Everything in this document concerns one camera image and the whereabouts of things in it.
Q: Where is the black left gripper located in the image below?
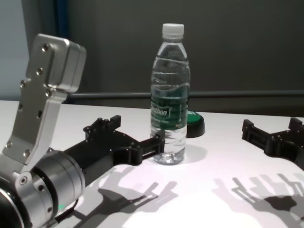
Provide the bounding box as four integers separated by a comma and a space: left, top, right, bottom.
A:
48, 114, 166, 188

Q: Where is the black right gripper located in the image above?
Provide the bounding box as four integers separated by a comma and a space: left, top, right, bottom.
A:
241, 117, 304, 171

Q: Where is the clear plastic water bottle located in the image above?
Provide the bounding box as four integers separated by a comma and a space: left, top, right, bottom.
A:
149, 23, 191, 165

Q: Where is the green YES push button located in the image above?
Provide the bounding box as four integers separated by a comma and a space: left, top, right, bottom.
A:
186, 111, 205, 138

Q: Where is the grey horizontal metal rail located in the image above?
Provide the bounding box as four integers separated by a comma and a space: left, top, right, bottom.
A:
63, 91, 304, 100

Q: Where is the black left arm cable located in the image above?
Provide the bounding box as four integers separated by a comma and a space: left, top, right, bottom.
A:
54, 199, 79, 222

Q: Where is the blue vertical metal post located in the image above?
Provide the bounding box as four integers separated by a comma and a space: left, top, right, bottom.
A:
53, 0, 72, 45

